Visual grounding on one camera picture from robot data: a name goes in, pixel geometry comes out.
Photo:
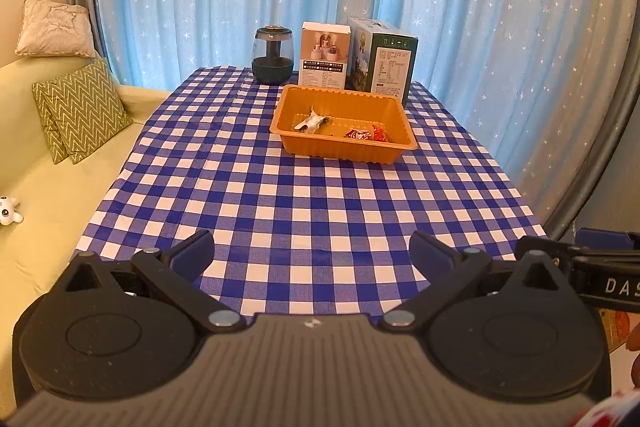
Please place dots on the green zigzag cushion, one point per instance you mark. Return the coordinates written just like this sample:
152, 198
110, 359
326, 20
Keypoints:
92, 112
47, 122

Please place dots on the white cardboard box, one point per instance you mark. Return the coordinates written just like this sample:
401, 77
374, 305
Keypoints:
324, 57

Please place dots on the red white printed clothing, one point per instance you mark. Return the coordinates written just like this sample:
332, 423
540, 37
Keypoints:
607, 412

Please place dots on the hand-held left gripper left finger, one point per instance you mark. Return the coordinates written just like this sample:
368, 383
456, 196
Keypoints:
193, 253

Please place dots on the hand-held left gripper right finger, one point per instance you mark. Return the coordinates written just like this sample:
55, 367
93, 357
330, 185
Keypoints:
431, 253

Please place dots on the white cushion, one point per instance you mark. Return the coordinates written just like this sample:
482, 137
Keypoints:
52, 27

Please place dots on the orange plastic tray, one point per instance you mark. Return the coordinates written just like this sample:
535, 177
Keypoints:
345, 127

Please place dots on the blue white checked tablecloth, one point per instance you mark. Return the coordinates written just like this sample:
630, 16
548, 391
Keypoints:
300, 207

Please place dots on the white green snack packet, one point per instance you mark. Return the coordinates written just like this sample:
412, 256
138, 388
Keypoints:
312, 122

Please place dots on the person's right hand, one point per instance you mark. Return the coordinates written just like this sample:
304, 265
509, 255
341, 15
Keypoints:
635, 339

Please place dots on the dark glass humidifier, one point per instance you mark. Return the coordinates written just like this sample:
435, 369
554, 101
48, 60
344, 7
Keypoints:
272, 57

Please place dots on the large red snack packet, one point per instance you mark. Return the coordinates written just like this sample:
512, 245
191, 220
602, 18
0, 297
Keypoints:
380, 134

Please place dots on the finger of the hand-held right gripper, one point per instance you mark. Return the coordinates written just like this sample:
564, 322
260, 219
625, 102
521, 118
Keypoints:
607, 239

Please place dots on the light green sofa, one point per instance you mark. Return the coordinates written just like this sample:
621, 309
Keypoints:
60, 207

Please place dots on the red black snack packet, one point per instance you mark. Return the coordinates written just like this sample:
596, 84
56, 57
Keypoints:
357, 134

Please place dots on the small white toy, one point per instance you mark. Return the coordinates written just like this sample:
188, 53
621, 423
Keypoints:
9, 211

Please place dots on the green cardboard box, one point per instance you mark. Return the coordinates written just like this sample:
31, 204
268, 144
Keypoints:
385, 59

